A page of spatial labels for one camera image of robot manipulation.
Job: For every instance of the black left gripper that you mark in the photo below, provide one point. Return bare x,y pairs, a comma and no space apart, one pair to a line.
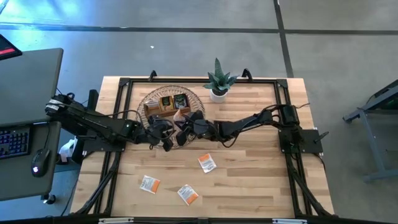
149,133

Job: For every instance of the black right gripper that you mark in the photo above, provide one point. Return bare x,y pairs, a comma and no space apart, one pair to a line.
203,129

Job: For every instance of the wooden compartment tea tray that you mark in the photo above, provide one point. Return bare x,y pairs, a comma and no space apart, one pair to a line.
168,113

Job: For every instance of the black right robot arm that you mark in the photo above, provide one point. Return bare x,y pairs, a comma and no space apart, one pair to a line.
245,124

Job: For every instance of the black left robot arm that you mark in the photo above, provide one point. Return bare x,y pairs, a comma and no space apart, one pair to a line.
93,119

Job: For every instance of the round woven placemat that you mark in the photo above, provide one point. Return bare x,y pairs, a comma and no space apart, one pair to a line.
155,93

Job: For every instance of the snake plant in white pot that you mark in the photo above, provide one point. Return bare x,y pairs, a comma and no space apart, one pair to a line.
217,96

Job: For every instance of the white plastic item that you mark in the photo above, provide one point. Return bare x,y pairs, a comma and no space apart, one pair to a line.
66,149

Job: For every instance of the black computer mouse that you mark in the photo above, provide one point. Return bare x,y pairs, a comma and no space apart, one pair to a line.
40,161

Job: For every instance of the desk caster wheel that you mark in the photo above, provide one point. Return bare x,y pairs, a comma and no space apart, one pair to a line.
49,199

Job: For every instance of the grey desk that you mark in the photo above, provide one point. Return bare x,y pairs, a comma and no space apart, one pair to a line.
28,84

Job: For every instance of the black backlit keyboard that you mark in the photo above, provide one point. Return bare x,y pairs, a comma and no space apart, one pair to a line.
14,141

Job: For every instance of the black monitor red stripe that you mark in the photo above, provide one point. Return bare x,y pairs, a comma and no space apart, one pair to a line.
7,46

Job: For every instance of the black aluminium table frame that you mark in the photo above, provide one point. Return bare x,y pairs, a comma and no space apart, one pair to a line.
186,80

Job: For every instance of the black upright post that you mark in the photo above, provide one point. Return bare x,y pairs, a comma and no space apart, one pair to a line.
93,99

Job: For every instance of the white frame bracket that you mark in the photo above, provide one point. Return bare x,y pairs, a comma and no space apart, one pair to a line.
116,220
289,221

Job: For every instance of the grey metal table frame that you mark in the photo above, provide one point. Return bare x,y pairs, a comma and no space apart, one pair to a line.
373,149

